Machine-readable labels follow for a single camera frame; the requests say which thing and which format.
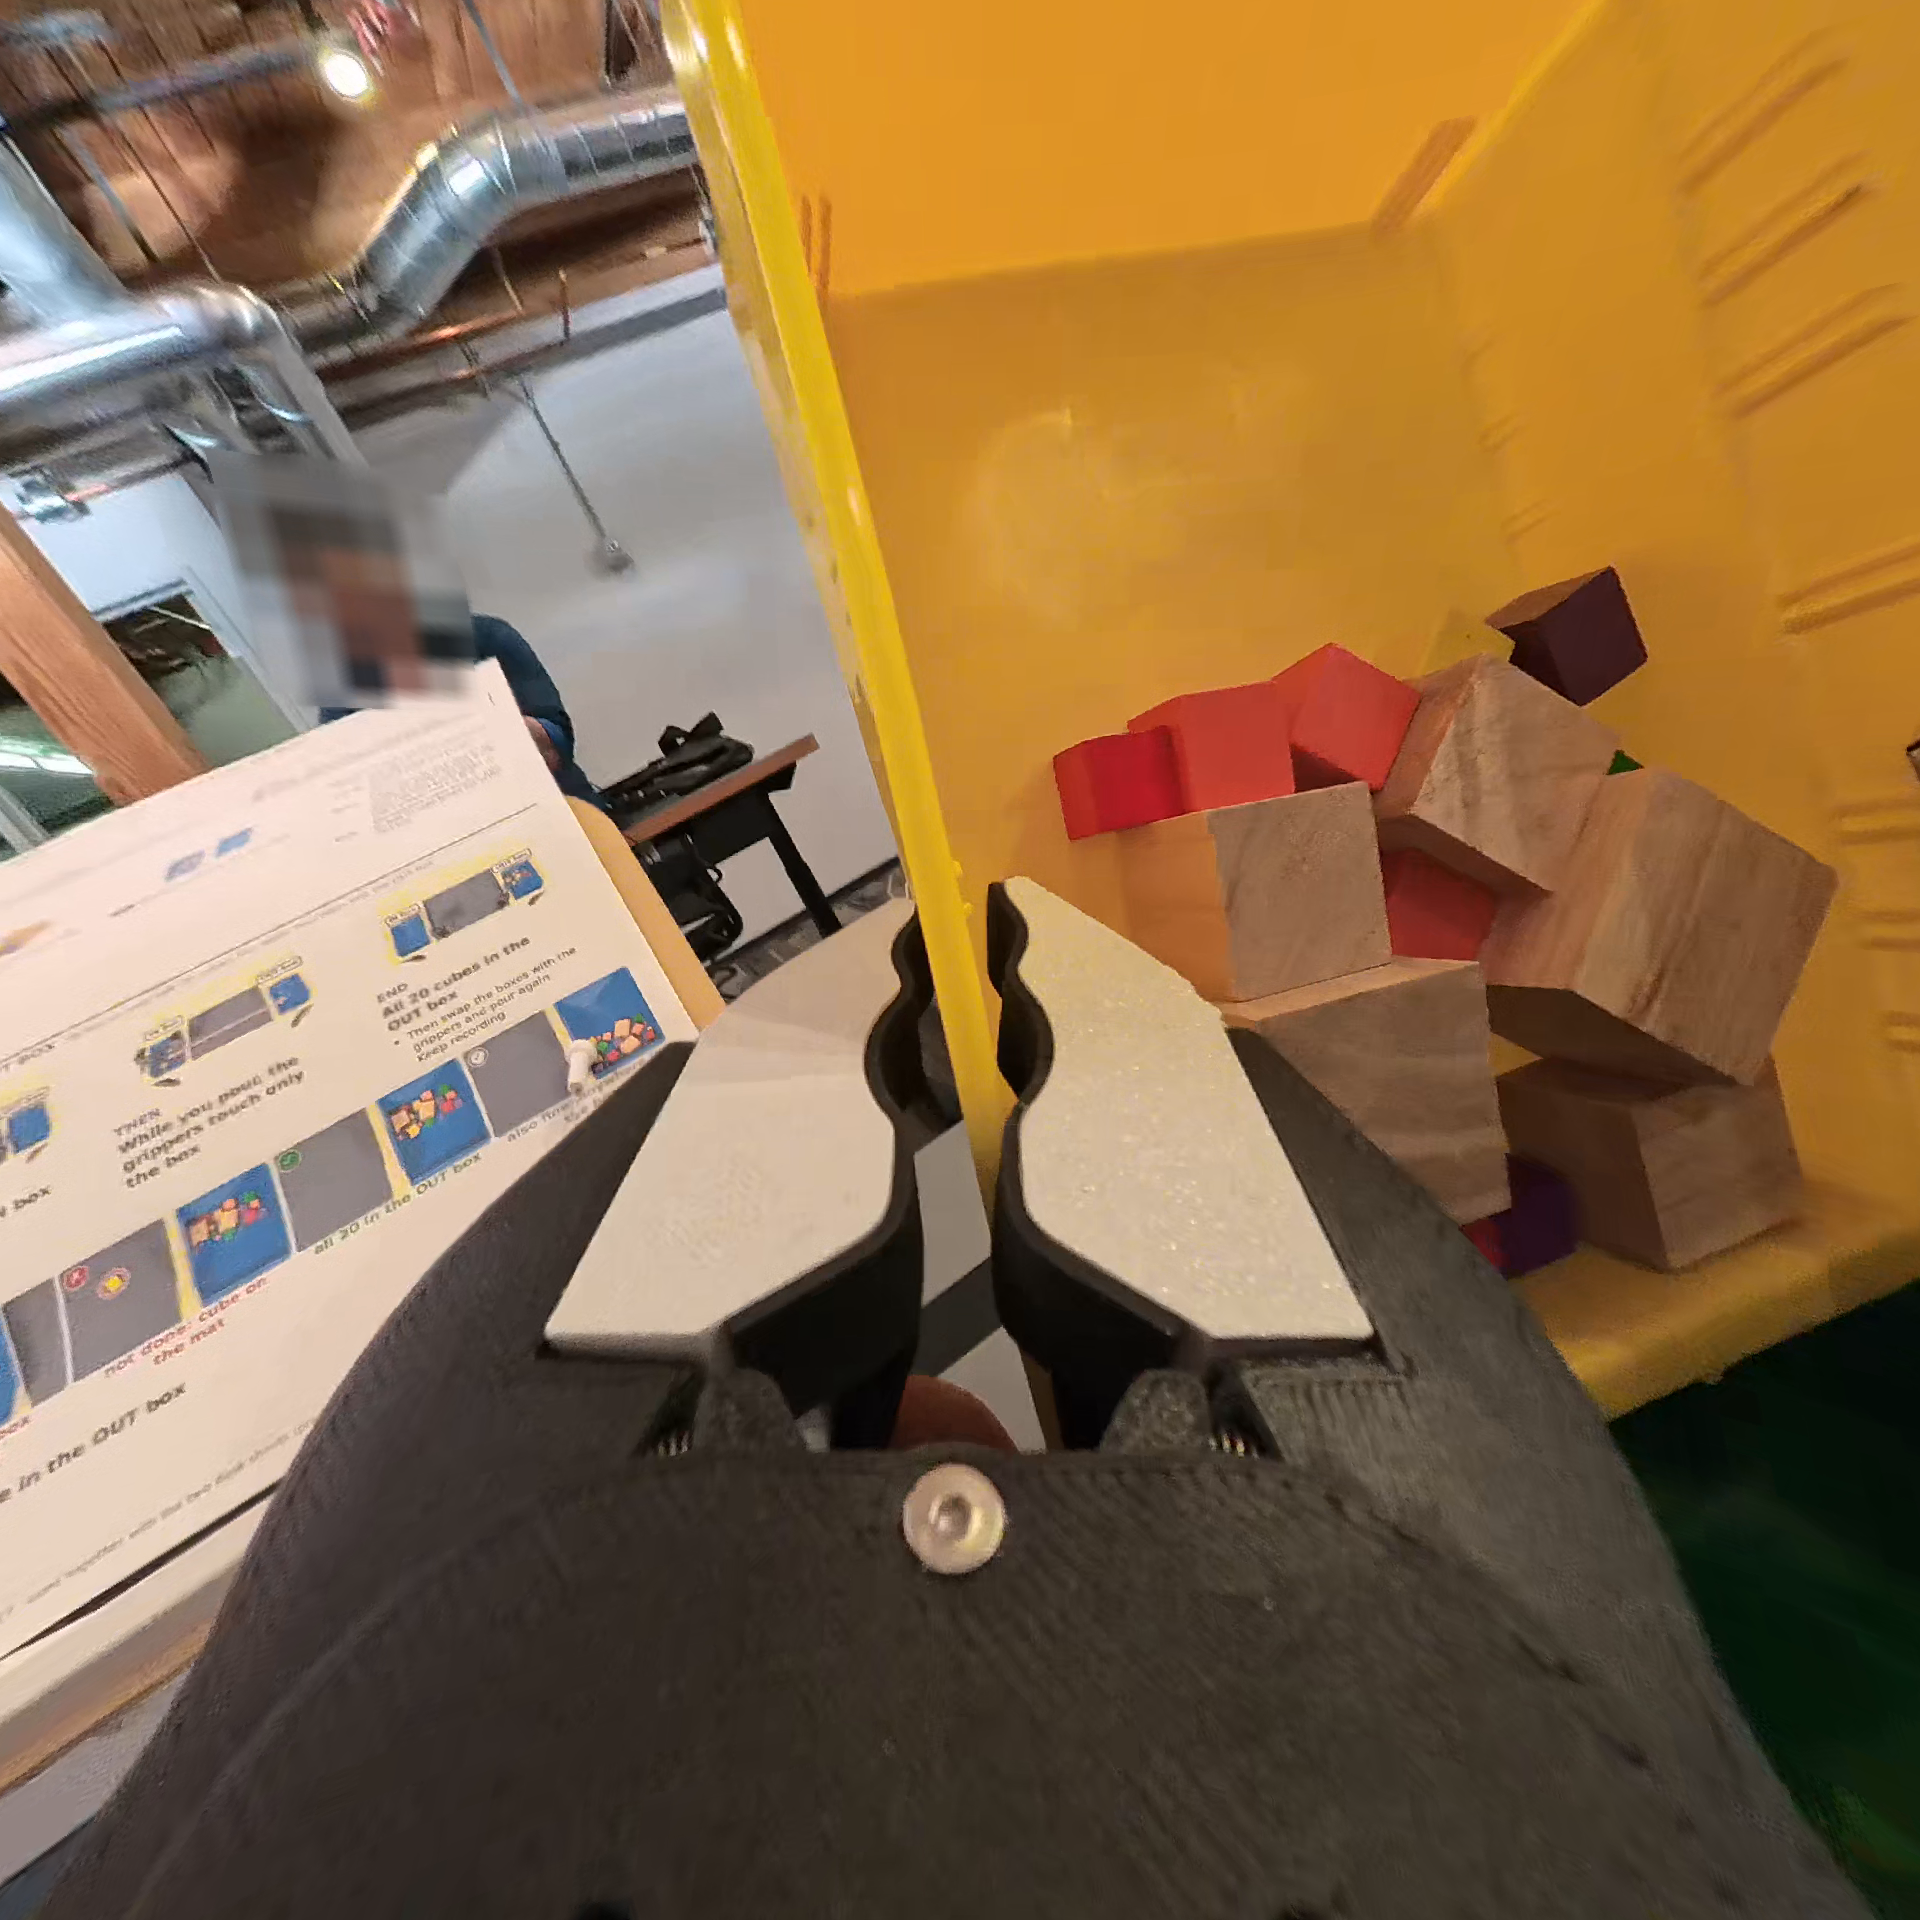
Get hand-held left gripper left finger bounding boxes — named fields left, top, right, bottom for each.
left=540, top=902, right=923, bottom=1368

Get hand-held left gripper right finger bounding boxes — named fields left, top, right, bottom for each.
left=987, top=874, right=1376, bottom=1363

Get pile of wooden cubes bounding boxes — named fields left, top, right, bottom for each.
left=1049, top=568, right=1840, bottom=1281

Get green plastic box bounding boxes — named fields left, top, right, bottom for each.
left=1608, top=1289, right=1920, bottom=1920

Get yellow plastic box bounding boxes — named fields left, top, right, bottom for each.
left=660, top=0, right=1920, bottom=1421

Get person's left hand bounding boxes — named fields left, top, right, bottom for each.
left=896, top=1373, right=1024, bottom=1455

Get wooden document stand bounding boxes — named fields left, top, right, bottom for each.
left=0, top=792, right=732, bottom=1795

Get black office chair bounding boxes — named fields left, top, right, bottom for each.
left=639, top=840, right=747, bottom=962

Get brown table black legs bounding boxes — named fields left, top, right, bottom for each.
left=620, top=733, right=846, bottom=941

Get black bag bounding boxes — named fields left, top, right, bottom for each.
left=599, top=721, right=759, bottom=826

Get printed instruction sheet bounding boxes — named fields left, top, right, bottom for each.
left=0, top=662, right=703, bottom=1672

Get hanging ceiling fixture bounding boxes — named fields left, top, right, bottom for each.
left=510, top=375, right=640, bottom=578

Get wooden ceiling beam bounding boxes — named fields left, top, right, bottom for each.
left=0, top=511, right=209, bottom=810

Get silver air duct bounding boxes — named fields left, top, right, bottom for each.
left=0, top=96, right=707, bottom=454

